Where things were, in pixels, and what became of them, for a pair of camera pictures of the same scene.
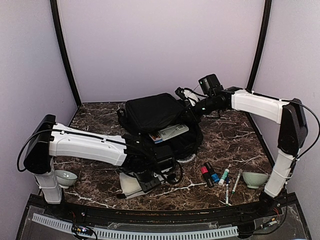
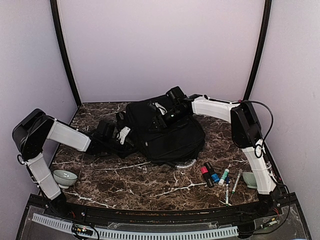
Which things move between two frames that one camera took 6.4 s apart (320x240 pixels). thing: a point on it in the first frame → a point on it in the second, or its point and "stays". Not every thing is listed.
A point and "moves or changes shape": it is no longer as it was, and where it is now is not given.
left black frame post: x=60 y=33 stays
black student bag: x=164 y=118 moves or changes shape
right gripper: x=193 y=114 → x=158 y=120
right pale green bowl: x=254 y=180 stays
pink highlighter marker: x=207 y=176 stays
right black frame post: x=255 y=67 stays
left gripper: x=148 y=186 → x=125 y=152
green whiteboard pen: x=236 y=182 stays
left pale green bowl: x=65 y=178 stays
